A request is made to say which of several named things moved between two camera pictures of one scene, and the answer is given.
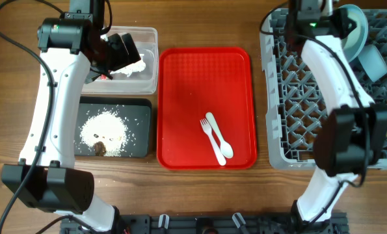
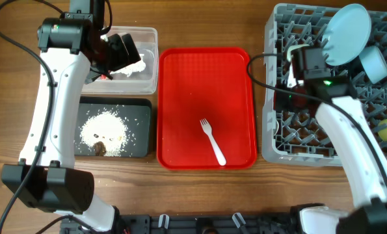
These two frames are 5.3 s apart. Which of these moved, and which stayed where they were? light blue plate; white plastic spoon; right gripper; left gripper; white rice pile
Moved: white plastic spoon; right gripper
Stayed: light blue plate; left gripper; white rice pile
